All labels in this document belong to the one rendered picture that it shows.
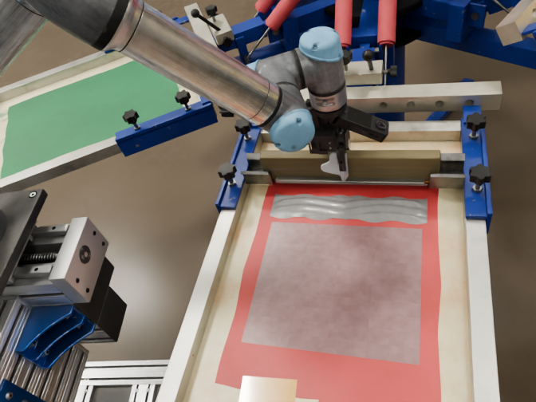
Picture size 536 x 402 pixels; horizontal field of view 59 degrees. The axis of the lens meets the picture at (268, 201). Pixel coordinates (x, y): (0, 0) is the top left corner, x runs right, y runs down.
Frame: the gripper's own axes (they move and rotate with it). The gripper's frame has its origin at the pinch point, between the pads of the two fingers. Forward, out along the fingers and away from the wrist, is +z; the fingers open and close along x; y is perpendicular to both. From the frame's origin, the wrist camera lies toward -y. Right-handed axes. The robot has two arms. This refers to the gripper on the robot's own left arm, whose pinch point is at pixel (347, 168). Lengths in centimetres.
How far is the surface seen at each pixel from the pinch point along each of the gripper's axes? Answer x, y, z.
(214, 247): 22.9, 27.7, 1.8
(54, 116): -28, 104, 5
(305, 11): -70, 22, -1
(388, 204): 6.4, -9.4, 4.8
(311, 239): 16.9, 6.8, 5.3
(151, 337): 10, 94, 101
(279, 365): 46.1, 8.3, 5.3
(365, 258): 21.0, -5.7, 5.3
